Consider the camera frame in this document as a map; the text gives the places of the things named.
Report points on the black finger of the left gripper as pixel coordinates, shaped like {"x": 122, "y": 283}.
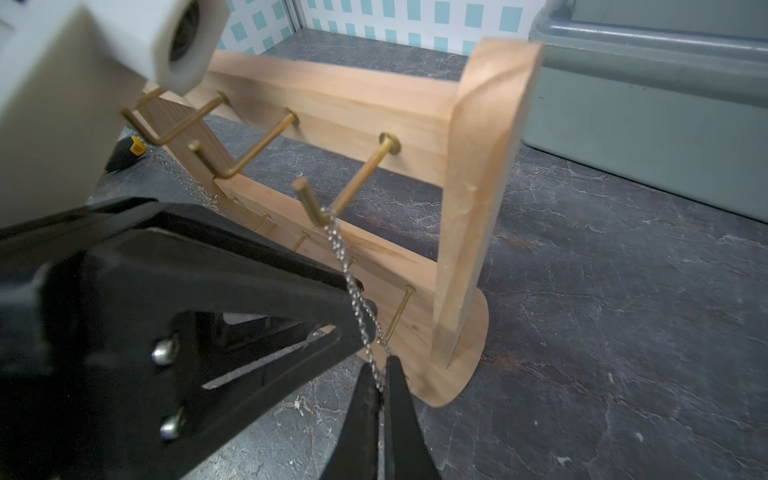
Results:
{"x": 138, "y": 337}

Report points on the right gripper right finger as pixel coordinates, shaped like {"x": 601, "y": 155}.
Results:
{"x": 406, "y": 454}

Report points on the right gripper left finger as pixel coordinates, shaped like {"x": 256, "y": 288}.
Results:
{"x": 355, "y": 456}

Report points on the wooden jewelry display stand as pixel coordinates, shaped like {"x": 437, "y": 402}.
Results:
{"x": 460, "y": 136}

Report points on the yellow black screwdriver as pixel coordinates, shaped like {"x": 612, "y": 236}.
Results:
{"x": 126, "y": 153}

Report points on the green plastic storage box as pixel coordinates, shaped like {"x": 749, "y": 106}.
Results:
{"x": 671, "y": 94}

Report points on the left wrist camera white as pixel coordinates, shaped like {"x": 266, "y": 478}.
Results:
{"x": 68, "y": 71}

